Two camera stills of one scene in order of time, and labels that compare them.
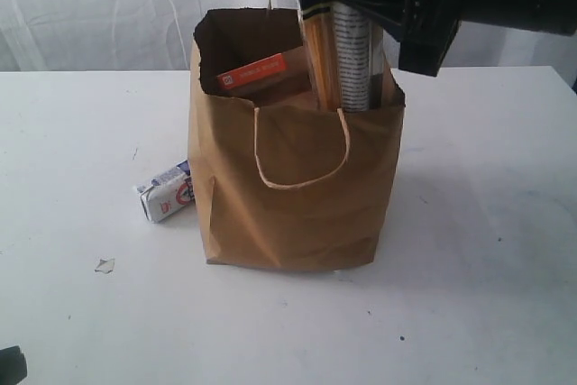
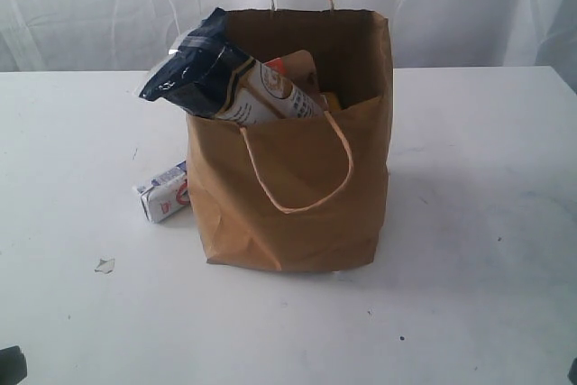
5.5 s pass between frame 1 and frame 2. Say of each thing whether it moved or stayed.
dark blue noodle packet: moved
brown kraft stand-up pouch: moved
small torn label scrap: stayed
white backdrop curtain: stayed
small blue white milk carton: stayed
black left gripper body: stayed
